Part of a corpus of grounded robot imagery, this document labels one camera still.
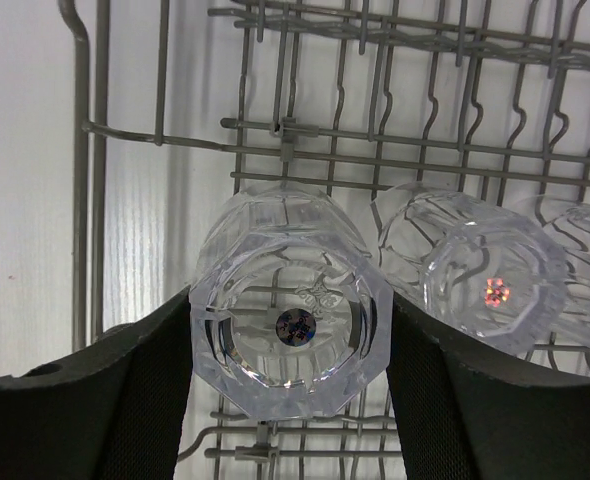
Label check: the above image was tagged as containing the clear glass cup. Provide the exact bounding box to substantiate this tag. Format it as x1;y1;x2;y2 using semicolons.
512;195;590;348
362;182;567;355
189;181;393;421

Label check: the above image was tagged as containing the grey wire dish rack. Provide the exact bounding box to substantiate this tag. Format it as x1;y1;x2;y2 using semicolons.
58;1;590;348

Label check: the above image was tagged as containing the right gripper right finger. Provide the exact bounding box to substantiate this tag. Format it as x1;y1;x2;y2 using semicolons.
387;295;590;479

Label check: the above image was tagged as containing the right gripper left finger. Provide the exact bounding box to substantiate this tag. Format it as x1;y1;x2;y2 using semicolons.
0;291;192;479

